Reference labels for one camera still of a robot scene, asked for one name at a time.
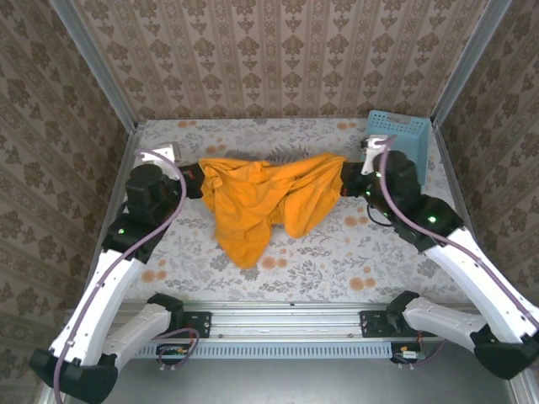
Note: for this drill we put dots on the orange t-shirt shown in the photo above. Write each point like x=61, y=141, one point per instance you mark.
x=248, y=202

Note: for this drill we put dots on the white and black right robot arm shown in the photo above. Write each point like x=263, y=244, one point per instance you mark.
x=484, y=286

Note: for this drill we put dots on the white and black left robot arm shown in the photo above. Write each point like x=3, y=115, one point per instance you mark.
x=97, y=303

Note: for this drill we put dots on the light blue plastic basket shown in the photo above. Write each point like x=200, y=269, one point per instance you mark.
x=404, y=139

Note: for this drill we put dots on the floral table cover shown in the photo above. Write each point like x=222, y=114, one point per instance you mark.
x=320, y=261

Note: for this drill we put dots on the small circuit board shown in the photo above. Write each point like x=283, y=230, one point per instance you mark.
x=172, y=351
x=408, y=353

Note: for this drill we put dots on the aluminium frame post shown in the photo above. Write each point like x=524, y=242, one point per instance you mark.
x=467, y=63
x=97, y=71

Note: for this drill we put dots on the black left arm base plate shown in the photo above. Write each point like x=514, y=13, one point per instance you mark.
x=202, y=324

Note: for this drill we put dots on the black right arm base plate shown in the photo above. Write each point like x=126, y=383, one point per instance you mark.
x=372, y=324

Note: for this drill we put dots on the aluminium mounting rail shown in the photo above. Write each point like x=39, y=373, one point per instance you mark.
x=286, y=320

